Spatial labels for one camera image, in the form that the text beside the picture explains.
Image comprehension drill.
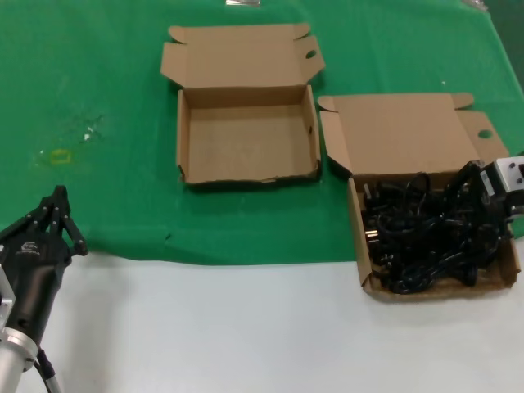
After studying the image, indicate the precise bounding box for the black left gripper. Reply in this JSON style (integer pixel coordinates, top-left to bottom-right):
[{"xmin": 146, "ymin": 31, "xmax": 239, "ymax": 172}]
[{"xmin": 0, "ymin": 184, "xmax": 90, "ymax": 341}]

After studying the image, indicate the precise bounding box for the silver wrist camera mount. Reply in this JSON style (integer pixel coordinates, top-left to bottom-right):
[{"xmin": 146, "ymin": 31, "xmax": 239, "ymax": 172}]
[
  {"xmin": 0, "ymin": 261, "xmax": 18, "ymax": 328},
  {"xmin": 481, "ymin": 155, "xmax": 524, "ymax": 194}
]

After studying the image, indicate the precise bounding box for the green table cloth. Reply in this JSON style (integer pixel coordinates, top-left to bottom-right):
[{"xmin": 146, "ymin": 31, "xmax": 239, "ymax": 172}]
[{"xmin": 0, "ymin": 0, "xmax": 524, "ymax": 267}]

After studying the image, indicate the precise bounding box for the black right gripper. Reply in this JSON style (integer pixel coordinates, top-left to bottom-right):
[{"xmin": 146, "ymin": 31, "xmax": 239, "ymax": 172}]
[{"xmin": 447, "ymin": 160, "xmax": 516, "ymax": 243}]

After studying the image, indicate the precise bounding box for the pile of black power cables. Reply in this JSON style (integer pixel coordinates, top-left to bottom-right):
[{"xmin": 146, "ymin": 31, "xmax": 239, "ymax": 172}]
[{"xmin": 362, "ymin": 171, "xmax": 515, "ymax": 295}]

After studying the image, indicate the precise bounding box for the cardboard box with cable pile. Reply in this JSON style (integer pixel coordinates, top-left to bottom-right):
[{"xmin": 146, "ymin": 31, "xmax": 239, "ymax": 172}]
[{"xmin": 317, "ymin": 93, "xmax": 518, "ymax": 303}]

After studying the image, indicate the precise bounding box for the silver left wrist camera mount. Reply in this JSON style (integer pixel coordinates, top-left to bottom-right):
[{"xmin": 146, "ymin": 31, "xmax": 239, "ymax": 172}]
[{"xmin": 0, "ymin": 261, "xmax": 18, "ymax": 328}]

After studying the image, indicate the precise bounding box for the cardboard box without cable pile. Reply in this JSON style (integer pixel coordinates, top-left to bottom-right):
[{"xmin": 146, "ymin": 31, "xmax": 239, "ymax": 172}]
[{"xmin": 160, "ymin": 23, "xmax": 327, "ymax": 190}]

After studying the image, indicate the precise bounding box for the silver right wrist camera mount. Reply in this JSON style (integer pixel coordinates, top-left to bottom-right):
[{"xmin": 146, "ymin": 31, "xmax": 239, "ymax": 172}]
[{"xmin": 481, "ymin": 155, "xmax": 524, "ymax": 194}]

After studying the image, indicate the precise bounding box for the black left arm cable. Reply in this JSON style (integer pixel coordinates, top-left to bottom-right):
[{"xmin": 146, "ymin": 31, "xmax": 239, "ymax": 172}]
[{"xmin": 34, "ymin": 354, "xmax": 63, "ymax": 393}]

